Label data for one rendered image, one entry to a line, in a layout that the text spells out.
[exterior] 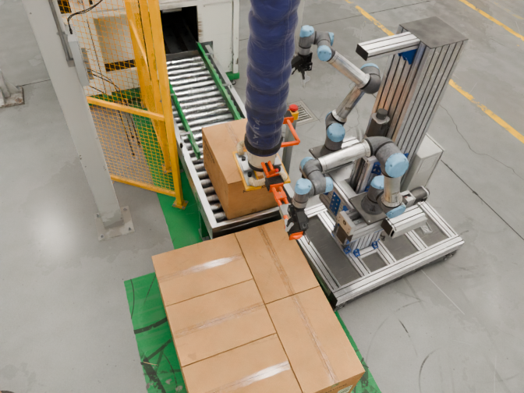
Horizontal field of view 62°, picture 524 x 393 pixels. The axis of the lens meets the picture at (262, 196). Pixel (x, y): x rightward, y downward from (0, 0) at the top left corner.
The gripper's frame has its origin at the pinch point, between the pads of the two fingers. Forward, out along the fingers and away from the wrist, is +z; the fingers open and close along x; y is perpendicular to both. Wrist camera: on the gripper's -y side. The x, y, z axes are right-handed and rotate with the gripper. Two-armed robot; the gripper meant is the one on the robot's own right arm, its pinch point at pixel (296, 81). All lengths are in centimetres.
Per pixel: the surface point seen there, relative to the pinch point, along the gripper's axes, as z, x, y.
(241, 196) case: 74, -15, -44
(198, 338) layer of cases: 98, -89, -105
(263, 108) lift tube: -15, -33, -41
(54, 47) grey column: -20, 56, -129
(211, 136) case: 57, 34, -45
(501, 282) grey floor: 152, -129, 145
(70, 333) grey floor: 152, -24, -182
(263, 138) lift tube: 7, -32, -39
